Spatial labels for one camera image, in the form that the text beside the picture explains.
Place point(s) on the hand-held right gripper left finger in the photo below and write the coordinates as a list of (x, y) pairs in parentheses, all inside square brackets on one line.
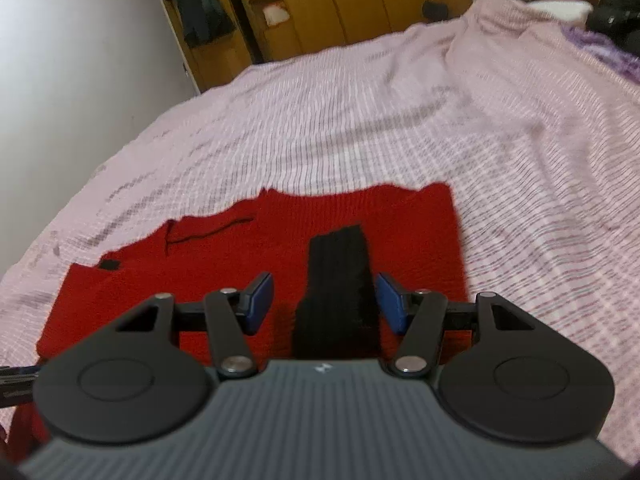
[(260, 301)]

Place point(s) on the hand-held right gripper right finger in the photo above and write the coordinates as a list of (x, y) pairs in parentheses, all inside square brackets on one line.
[(390, 305)]

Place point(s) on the red knit sweater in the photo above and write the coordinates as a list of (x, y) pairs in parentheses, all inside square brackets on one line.
[(325, 215)]

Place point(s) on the pink checked bed sheet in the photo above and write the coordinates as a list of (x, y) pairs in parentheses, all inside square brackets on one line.
[(375, 120)]

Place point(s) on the white folded item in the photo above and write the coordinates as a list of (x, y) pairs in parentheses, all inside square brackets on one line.
[(276, 15)]

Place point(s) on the dark hanging clothing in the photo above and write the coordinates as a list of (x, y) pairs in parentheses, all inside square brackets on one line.
[(202, 12)]

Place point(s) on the wooden wardrobe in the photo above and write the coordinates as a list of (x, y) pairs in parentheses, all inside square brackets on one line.
[(350, 0)]

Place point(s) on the purple cloth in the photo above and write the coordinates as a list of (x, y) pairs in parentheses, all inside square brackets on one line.
[(600, 47)]

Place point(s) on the white pillow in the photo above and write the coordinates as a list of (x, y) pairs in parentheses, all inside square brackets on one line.
[(557, 10)]

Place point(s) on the black bag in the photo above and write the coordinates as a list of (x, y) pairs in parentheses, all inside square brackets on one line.
[(617, 17)]

